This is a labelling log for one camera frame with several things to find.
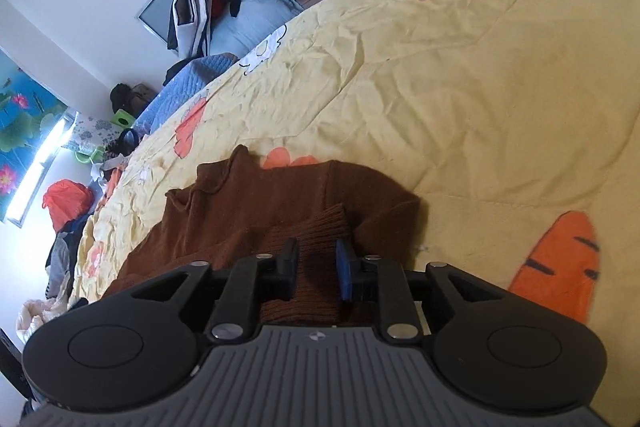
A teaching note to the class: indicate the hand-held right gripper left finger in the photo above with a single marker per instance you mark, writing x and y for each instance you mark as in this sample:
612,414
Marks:
289,269

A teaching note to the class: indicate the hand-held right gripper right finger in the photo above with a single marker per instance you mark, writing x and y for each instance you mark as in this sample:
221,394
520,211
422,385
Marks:
344,272

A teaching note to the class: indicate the brown towel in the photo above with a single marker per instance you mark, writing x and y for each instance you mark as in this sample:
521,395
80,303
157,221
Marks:
300,192

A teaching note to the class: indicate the heap of dark clothes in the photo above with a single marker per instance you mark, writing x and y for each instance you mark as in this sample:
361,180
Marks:
62,257

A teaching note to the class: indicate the yellow carrot print bedspread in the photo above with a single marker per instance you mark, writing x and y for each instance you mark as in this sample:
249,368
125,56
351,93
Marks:
440,97

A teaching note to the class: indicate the blue quilted blanket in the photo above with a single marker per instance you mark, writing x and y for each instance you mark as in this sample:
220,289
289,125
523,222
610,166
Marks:
185,82

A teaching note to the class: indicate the green box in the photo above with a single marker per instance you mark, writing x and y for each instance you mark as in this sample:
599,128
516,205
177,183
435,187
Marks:
121,119

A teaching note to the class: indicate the orange plastic bag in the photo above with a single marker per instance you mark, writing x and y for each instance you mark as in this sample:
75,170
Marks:
67,202

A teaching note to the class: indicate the black bag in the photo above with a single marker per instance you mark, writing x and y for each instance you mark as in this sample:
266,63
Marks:
127,96

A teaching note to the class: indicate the pale blue bedding bundle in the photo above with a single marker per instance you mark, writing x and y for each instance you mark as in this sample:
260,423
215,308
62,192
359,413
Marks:
250,19

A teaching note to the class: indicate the white crumpled cloth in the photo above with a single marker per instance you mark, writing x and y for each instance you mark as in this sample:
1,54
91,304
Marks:
37,317

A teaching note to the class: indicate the metal framed grey panel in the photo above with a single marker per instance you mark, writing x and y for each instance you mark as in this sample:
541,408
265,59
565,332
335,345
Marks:
156,13

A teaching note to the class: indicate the lotus print curtain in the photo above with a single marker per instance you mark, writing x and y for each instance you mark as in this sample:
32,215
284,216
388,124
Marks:
20,127

